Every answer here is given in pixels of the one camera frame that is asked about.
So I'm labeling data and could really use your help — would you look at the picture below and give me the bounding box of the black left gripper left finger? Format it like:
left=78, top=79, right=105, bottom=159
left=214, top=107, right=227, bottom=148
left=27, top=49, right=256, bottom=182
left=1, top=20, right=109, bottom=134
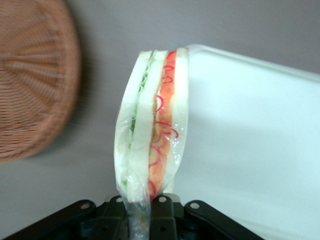
left=89, top=195, right=132, bottom=240

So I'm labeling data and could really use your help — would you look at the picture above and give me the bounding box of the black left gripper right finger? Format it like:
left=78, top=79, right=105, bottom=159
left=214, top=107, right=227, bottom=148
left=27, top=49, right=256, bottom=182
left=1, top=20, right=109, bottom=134
left=148, top=195, right=179, bottom=240

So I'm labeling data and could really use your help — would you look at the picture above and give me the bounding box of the triangle sandwich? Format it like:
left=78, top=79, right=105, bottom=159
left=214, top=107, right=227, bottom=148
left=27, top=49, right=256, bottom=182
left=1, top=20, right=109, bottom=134
left=112, top=46, right=191, bottom=240

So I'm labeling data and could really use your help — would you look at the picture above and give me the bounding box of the white plastic tray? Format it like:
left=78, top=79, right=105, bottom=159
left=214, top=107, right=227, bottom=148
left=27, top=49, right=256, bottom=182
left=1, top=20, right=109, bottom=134
left=172, top=44, right=320, bottom=240

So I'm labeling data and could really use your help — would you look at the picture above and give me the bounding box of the brown wicker basket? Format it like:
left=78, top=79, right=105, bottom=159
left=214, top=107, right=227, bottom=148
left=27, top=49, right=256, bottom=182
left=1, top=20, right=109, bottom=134
left=0, top=0, right=83, bottom=164

